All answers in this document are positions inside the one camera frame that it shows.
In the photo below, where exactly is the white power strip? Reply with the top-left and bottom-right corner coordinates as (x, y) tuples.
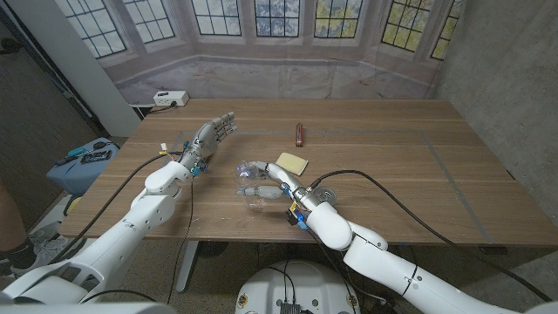
(153, 90), (190, 108)

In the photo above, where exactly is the red and white tin can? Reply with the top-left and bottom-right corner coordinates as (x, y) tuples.
(311, 186), (338, 207)

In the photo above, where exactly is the person's bare leg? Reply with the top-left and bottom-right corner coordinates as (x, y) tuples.
(0, 181), (27, 252)

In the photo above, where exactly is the yellow sponge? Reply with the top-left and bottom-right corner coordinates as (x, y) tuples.
(275, 152), (310, 177)

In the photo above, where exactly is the grey metal table leg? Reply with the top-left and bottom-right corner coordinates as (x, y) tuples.
(175, 240), (201, 293)

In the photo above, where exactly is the clear glass cup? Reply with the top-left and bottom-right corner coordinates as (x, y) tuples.
(233, 160), (274, 211)

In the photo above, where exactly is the thin black left wrist cable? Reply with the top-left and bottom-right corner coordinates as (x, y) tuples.
(166, 176), (195, 305)

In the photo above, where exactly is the black power strip cord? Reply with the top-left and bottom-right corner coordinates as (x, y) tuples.
(147, 100), (178, 115)

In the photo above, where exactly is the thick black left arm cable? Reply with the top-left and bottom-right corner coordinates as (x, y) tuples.
(47, 150), (187, 267)

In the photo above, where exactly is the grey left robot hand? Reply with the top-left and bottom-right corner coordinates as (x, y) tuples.
(178, 111), (239, 176)

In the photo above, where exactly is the printed window backdrop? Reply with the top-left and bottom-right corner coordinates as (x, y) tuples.
(54, 0), (466, 106)

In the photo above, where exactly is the grey and black sneaker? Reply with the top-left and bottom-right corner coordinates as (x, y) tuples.
(8, 222), (86, 276)

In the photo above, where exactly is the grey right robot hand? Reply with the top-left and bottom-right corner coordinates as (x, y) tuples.
(236, 160), (322, 211)

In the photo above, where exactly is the black flat electronic device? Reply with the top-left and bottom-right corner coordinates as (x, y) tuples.
(80, 150), (112, 165)

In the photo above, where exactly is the teal handled tool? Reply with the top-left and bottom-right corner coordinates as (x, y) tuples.
(55, 147), (88, 167)

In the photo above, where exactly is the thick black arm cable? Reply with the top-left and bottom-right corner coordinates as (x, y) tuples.
(307, 168), (553, 302)
(47, 150), (187, 267)

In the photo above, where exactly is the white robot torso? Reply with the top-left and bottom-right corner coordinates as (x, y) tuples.
(235, 260), (362, 314)

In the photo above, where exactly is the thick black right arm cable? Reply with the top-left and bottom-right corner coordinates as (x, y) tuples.
(307, 168), (553, 302)

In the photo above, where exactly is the black floor fan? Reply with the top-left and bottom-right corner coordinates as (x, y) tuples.
(198, 241), (230, 259)

